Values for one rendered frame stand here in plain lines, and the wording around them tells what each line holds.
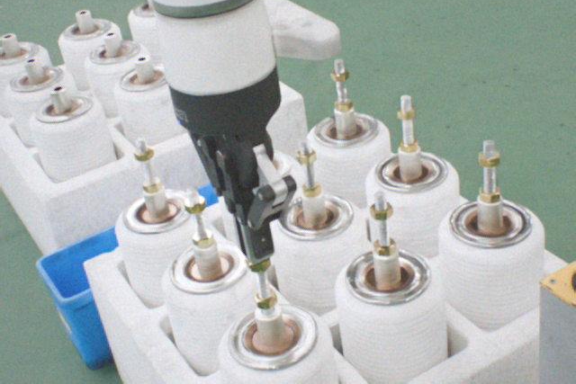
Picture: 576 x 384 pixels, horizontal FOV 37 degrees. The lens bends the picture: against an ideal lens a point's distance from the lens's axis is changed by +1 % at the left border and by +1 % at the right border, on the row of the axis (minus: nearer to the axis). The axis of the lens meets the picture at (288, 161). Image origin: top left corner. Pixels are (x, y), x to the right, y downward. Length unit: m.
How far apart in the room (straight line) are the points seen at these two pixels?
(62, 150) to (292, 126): 0.33
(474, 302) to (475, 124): 0.69
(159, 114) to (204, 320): 0.44
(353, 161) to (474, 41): 0.85
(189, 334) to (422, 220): 0.26
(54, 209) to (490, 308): 0.57
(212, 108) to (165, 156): 0.60
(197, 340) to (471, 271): 0.26
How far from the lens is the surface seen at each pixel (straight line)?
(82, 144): 1.14
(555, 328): 0.68
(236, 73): 0.55
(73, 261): 1.15
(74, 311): 1.06
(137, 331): 0.88
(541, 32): 1.80
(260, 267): 0.67
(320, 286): 0.85
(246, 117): 0.57
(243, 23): 0.55
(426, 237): 0.90
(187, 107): 0.57
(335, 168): 0.96
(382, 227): 0.73
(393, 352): 0.77
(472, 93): 1.58
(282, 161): 0.94
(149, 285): 0.91
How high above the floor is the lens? 0.75
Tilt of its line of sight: 32 degrees down
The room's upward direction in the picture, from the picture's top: 9 degrees counter-clockwise
